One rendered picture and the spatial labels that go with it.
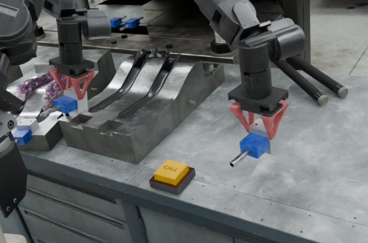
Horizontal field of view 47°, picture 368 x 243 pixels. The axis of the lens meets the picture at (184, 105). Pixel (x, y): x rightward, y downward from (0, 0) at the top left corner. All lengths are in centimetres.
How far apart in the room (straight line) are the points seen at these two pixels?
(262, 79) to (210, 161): 34
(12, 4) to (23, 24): 4
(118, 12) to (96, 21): 94
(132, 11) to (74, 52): 92
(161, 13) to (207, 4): 123
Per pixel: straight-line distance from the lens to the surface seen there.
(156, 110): 115
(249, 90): 80
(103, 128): 115
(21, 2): 75
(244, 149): 86
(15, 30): 72
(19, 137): 126
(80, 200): 140
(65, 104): 111
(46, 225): 169
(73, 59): 109
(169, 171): 100
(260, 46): 77
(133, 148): 108
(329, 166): 103
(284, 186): 98
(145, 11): 194
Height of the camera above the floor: 143
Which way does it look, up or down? 28 degrees down
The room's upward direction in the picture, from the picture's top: 10 degrees counter-clockwise
